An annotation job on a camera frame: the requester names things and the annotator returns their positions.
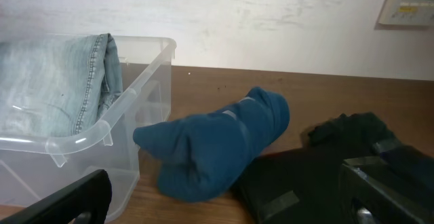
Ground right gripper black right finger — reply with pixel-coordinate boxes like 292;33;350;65
338;157;433;223

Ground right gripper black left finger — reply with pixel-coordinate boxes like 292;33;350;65
1;170;112;224

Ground light blue jeans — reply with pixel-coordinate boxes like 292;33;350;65
1;33;123;137

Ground black folded garment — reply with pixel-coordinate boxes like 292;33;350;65
232;113;433;223

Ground clear plastic storage box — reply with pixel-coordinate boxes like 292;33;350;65
1;35;176;221

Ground teal folded garment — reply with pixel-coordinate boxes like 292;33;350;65
133;87;290;202

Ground beige wall control panel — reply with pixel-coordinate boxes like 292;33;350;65
378;0;433;26

